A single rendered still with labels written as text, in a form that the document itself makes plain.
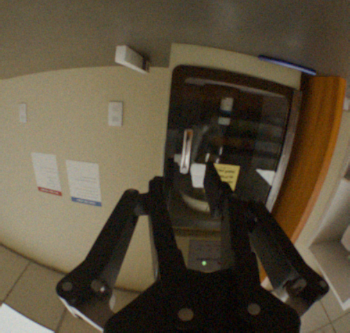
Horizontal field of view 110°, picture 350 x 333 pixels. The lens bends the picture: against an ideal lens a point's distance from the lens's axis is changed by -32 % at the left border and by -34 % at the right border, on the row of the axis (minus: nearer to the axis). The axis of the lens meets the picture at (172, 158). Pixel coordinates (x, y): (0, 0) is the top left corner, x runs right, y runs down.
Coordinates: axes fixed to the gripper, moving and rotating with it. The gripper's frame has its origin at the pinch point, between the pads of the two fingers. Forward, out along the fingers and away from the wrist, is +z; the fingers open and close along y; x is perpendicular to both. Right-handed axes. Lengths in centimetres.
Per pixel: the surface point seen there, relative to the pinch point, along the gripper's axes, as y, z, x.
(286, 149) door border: 26.0, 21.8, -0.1
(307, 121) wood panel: 32.5, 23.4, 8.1
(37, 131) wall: -81, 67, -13
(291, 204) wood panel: 32.4, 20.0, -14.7
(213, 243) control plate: 11.8, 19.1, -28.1
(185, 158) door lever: 0.5, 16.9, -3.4
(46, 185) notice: -80, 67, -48
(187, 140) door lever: 0.5, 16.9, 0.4
